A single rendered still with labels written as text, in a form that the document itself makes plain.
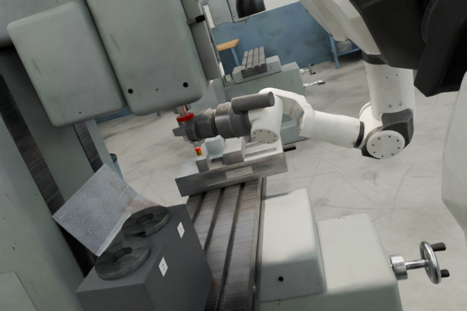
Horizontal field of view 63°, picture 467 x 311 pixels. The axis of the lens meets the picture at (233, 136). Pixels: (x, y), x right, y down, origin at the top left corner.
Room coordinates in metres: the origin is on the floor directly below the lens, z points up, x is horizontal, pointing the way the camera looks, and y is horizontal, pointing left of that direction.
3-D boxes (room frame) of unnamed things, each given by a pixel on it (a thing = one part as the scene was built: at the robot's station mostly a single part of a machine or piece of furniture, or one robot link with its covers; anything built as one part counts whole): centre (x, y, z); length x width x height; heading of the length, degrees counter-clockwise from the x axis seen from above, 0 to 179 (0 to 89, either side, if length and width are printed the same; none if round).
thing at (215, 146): (1.17, 0.06, 1.10); 0.06 x 0.05 x 0.06; 171
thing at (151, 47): (0.97, 0.11, 1.47); 0.21 x 0.19 x 0.32; 168
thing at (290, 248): (0.97, 0.11, 0.84); 0.50 x 0.35 x 0.12; 78
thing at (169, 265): (0.59, 0.22, 1.08); 0.22 x 0.12 x 0.20; 165
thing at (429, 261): (0.87, -0.38, 0.68); 0.16 x 0.12 x 0.12; 78
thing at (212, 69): (0.95, 0.00, 1.45); 0.04 x 0.04 x 0.21; 78
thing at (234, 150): (1.16, 0.01, 1.07); 0.15 x 0.06 x 0.04; 171
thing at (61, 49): (1.02, 0.30, 1.47); 0.24 x 0.19 x 0.26; 168
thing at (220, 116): (0.93, 0.03, 1.23); 0.13 x 0.12 x 0.10; 149
